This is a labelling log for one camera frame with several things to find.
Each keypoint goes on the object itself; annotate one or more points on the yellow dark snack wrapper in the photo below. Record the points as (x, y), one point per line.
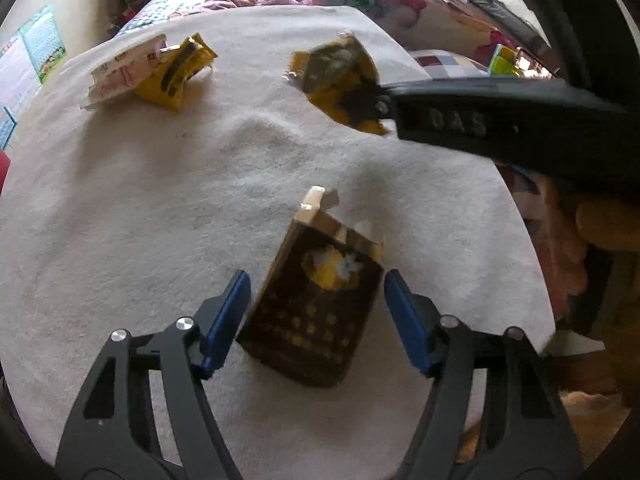
(330, 65)

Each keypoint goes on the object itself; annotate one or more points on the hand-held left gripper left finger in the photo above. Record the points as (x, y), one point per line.
(227, 315)

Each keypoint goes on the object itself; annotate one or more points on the green yellow toy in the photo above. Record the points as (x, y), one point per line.
(505, 59)

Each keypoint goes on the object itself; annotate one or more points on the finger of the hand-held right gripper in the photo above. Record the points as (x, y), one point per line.
(375, 105)

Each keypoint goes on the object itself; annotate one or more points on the person's right hand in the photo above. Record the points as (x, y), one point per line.
(607, 225)

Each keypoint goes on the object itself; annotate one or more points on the dark bed rail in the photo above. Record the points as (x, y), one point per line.
(500, 12)

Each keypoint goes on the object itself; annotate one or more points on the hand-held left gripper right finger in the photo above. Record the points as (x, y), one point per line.
(407, 320)

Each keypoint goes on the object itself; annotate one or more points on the patterned blue bedspread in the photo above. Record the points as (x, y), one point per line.
(165, 5)

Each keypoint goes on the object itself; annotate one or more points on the white pink wrapper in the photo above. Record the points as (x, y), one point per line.
(117, 77)

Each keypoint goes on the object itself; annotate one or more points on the blue green cartoon wall poster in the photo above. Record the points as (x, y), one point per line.
(42, 45)

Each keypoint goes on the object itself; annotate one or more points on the blue checkered cloth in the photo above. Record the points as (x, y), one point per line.
(450, 62)

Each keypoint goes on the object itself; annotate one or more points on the dark brown box yellow print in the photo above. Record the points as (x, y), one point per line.
(310, 330)

